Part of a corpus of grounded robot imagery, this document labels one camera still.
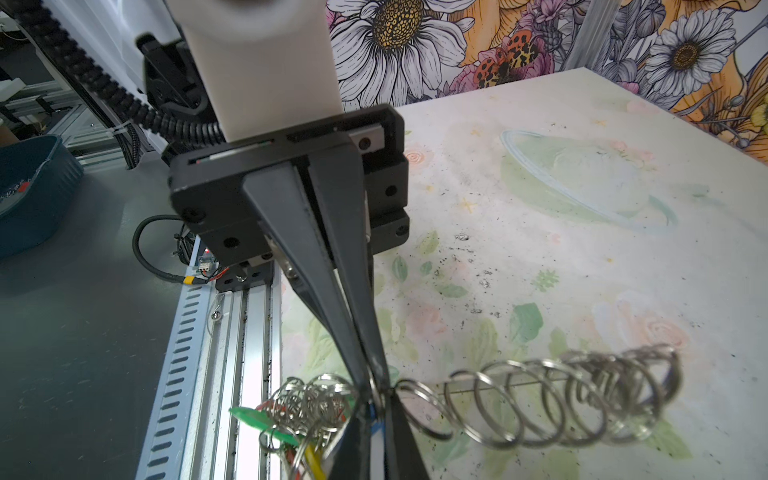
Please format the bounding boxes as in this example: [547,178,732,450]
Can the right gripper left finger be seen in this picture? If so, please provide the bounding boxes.
[327,402,374,480]

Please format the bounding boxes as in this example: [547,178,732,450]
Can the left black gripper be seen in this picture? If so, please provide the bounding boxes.
[168,105,410,390]

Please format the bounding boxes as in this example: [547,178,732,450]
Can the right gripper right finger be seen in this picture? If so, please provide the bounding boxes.
[384,392,429,480]

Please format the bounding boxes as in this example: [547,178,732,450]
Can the yellow key tag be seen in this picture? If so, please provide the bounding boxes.
[303,443,327,480]

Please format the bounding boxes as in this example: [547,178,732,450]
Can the large metal key ring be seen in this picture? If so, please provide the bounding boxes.
[257,343,684,480]

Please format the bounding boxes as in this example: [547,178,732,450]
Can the key with blue tag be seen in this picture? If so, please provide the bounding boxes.
[368,401,385,437]

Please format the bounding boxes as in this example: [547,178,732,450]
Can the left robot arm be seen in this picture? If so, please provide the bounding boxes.
[7,1,473,390]

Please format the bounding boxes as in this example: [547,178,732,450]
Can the blue plastic bin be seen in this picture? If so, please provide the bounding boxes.
[1,135,84,258]

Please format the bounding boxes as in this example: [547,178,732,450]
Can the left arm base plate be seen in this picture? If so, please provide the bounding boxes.
[215,261,274,293]

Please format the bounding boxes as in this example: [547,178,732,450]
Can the left black cable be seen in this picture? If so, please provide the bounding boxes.
[11,0,226,148]

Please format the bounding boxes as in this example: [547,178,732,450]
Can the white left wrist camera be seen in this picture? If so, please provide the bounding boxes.
[167,0,343,142]

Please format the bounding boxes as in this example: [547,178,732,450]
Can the aluminium front rail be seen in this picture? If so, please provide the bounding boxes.
[179,285,281,479]

